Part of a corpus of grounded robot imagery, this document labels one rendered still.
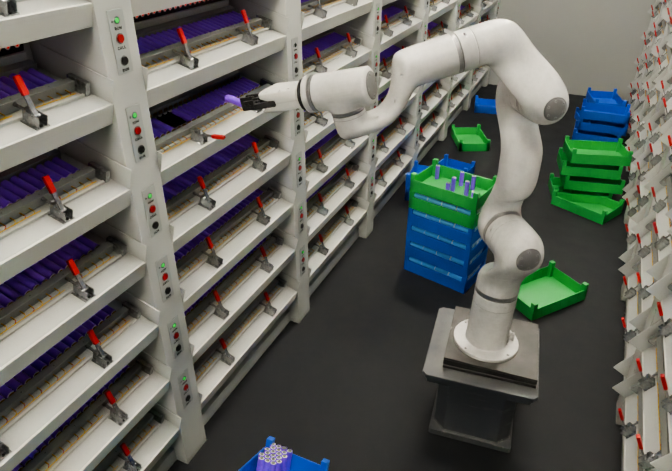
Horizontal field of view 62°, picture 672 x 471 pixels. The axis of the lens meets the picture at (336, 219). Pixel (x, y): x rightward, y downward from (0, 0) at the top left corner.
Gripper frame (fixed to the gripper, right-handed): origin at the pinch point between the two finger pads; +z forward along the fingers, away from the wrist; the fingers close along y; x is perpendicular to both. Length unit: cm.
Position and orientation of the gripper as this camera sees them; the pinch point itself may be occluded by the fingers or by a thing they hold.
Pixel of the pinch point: (251, 102)
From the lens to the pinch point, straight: 139.3
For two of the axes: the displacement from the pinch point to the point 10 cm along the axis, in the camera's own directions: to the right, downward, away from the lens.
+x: 2.2, 8.9, 4.0
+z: -8.9, 0.2, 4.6
